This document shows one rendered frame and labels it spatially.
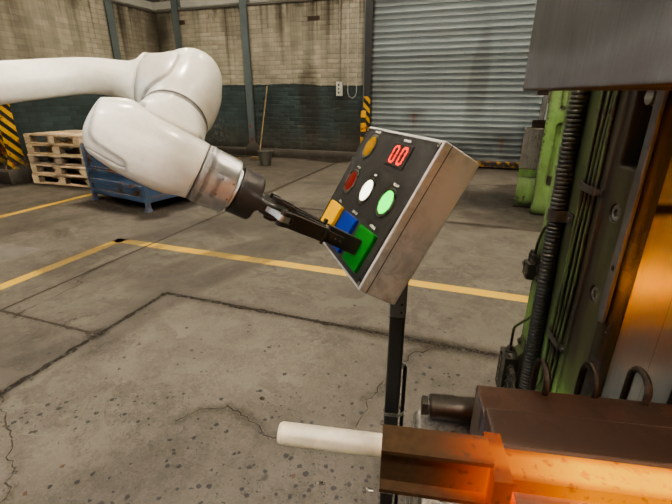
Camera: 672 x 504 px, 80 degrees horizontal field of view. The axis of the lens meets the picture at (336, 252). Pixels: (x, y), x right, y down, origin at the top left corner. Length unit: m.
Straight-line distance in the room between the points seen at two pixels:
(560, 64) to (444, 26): 7.93
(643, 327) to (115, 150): 0.67
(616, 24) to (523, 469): 0.29
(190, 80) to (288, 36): 8.39
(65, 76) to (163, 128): 0.21
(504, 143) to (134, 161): 7.73
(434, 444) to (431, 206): 0.43
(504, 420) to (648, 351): 0.22
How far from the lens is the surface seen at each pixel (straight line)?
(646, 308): 0.55
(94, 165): 5.93
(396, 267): 0.69
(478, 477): 0.37
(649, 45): 0.21
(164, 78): 0.71
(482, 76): 8.10
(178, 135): 0.62
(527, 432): 0.42
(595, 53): 0.26
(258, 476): 1.67
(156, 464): 1.80
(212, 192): 0.62
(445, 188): 0.69
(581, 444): 0.43
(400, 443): 0.34
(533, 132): 5.27
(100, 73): 0.78
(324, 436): 0.88
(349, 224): 0.80
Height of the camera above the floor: 1.27
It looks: 21 degrees down
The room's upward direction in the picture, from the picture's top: straight up
